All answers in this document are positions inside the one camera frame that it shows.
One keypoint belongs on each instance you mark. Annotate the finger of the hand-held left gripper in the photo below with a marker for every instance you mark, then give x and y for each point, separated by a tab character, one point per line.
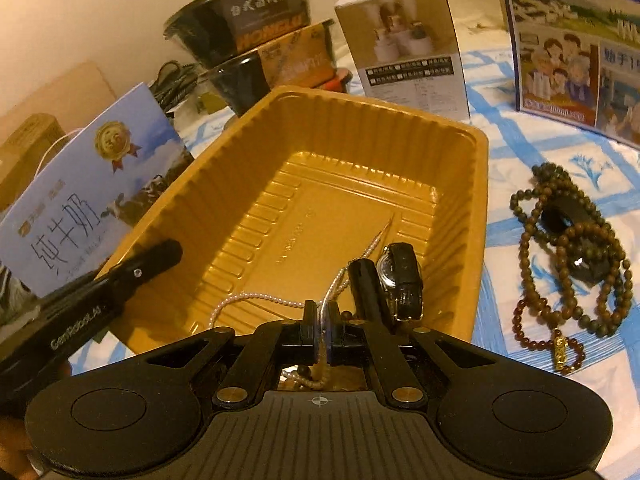
150	259

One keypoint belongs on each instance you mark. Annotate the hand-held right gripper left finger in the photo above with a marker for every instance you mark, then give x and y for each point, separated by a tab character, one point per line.
305	337

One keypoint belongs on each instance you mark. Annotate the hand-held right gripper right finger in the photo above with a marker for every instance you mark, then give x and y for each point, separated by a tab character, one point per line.
342	340

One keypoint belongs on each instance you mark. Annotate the black wristwatch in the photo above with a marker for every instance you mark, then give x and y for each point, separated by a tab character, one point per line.
405	280

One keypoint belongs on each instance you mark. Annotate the yellow plastic tray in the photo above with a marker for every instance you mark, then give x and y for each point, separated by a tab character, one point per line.
310	170

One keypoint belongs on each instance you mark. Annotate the person's left hand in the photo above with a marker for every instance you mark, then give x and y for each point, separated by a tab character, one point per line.
12	445

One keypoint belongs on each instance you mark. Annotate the light blue cow milk box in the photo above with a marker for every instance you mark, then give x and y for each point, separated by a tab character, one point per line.
100	185

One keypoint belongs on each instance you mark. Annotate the brown cardboard carton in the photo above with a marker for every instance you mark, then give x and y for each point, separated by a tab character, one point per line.
27	155

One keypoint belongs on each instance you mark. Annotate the black bowl with orange sleeve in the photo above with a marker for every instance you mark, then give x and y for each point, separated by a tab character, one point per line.
280	67

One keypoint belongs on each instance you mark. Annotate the black bowl with red lid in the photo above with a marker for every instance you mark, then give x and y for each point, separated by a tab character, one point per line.
340	80

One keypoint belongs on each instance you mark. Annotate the black instant meal bowl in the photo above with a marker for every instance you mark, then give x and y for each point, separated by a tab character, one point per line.
240	15

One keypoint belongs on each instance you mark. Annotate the white humidifier box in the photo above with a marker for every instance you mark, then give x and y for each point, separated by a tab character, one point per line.
405	45

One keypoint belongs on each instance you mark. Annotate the blue illustrated milk carton box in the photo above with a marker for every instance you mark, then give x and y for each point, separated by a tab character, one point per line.
565	75

